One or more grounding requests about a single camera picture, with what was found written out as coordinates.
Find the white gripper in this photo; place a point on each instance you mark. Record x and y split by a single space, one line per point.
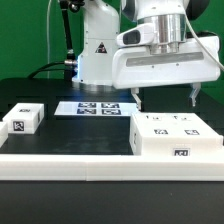
135 67

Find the white cabinet body box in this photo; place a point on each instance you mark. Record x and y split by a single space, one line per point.
172 145

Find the white cabinet top block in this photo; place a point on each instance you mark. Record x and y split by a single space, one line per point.
24 118

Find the white cabinet door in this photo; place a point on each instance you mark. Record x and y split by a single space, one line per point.
189 125
151 124

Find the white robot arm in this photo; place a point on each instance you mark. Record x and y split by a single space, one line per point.
102 25

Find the white marker sheet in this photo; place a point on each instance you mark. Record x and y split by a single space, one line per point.
111 109

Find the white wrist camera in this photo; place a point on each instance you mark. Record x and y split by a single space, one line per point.
142 34

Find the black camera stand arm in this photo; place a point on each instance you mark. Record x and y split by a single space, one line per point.
73 6

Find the white U-shaped fence frame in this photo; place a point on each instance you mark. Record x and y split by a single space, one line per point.
71 150

